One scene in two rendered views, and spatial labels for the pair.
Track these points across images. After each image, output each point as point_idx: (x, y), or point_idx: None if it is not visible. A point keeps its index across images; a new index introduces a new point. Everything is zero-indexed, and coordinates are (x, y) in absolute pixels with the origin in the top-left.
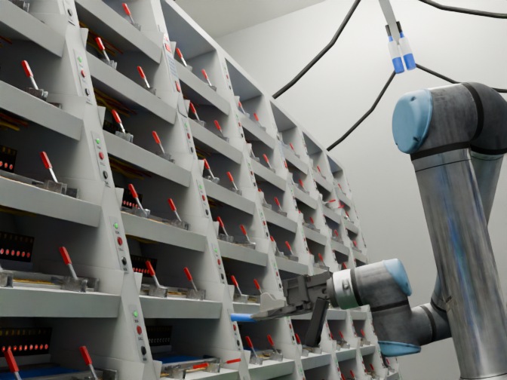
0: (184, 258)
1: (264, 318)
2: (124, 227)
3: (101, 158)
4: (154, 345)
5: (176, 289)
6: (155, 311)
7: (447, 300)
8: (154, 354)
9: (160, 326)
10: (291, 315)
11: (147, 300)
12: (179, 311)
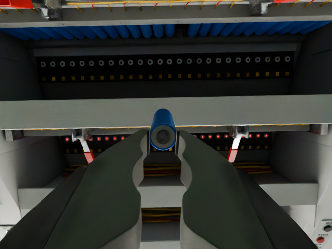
0: (34, 167)
1: (212, 150)
2: (301, 190)
3: (322, 238)
4: (90, 56)
5: (101, 133)
6: (289, 105)
7: None
8: (115, 43)
9: (82, 80)
10: (11, 247)
11: (327, 119)
12: (186, 107)
